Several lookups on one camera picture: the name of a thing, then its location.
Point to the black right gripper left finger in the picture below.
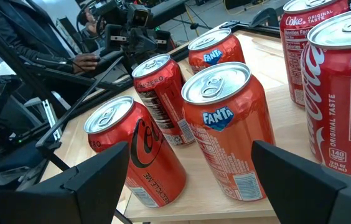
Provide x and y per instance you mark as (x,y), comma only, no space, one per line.
(69,202)

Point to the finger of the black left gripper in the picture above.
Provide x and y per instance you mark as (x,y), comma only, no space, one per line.
(148,42)
(134,42)

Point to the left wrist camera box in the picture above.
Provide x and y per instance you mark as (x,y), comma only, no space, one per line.
(140,17)

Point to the red Coke Zero can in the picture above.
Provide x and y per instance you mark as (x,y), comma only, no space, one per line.
(160,93)
(144,161)

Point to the red-orange Fanta can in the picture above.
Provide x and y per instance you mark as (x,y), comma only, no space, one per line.
(228,140)
(216,53)

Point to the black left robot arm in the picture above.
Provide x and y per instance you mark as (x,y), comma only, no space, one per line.
(113,12)

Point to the person's hand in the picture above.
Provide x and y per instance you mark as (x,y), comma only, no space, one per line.
(91,26)
(85,62)

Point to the red Coke original can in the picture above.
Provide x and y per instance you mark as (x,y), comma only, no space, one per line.
(297,46)
(343,109)

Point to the light wooden board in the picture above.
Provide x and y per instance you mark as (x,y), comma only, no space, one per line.
(200,208)

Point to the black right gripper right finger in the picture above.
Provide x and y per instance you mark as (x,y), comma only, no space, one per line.
(312,202)

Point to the person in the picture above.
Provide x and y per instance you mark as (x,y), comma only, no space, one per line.
(23,34)

